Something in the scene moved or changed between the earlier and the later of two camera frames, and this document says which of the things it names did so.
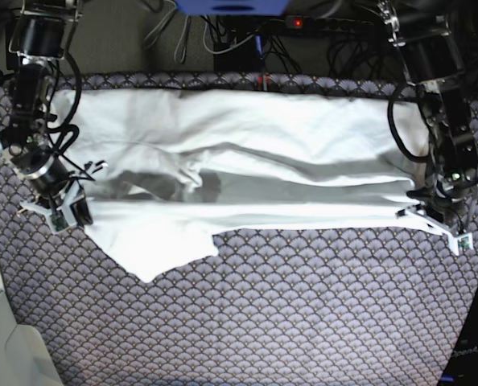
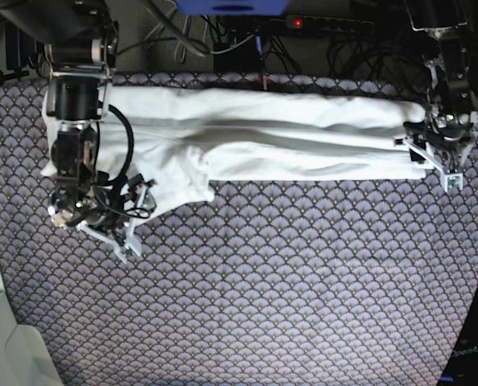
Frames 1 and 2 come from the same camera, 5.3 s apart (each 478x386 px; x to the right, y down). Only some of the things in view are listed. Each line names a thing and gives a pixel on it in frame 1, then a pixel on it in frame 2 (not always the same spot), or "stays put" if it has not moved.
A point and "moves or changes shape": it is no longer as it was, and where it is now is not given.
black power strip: (304, 23) stays put
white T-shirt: (171, 170) moves or changes shape
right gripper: (442, 205) → (443, 140)
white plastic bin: (13, 354) stays put
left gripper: (51, 180) → (106, 207)
